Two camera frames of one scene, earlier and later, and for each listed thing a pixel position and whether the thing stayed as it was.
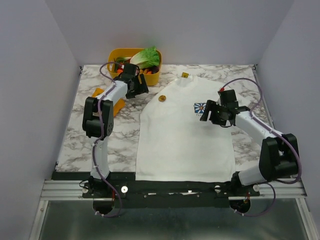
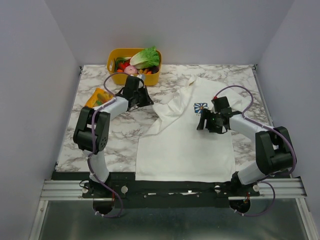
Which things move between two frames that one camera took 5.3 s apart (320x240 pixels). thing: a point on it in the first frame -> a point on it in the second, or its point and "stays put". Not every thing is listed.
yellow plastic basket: [152, 79] stays put
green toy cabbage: [148, 57] stays put
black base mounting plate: [130, 193] stays put
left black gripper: [142, 88] -> [147, 101]
